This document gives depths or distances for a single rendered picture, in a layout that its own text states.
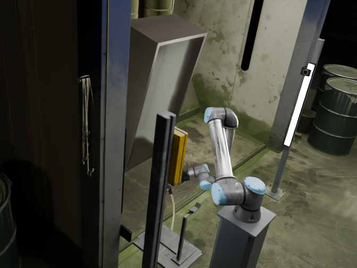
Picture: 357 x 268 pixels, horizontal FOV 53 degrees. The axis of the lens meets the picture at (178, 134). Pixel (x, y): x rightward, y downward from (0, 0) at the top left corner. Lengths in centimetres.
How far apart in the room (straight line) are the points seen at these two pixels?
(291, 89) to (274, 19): 82
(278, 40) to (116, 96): 281
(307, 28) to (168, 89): 176
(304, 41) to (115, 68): 280
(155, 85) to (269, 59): 164
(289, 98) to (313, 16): 94
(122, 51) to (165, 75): 144
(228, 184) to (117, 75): 102
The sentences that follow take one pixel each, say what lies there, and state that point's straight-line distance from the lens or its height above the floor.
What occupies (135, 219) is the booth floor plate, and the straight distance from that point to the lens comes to 327.
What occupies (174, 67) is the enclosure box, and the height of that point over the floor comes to 126.
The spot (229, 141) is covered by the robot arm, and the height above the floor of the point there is 95.
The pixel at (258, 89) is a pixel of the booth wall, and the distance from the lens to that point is 458.
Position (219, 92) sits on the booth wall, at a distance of 489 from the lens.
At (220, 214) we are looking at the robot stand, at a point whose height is 64.
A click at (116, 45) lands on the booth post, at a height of 177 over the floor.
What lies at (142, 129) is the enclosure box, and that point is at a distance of 361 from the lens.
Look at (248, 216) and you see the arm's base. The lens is 250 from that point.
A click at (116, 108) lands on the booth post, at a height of 143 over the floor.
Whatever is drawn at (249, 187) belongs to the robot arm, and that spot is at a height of 91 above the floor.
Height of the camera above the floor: 227
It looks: 29 degrees down
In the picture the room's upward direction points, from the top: 8 degrees clockwise
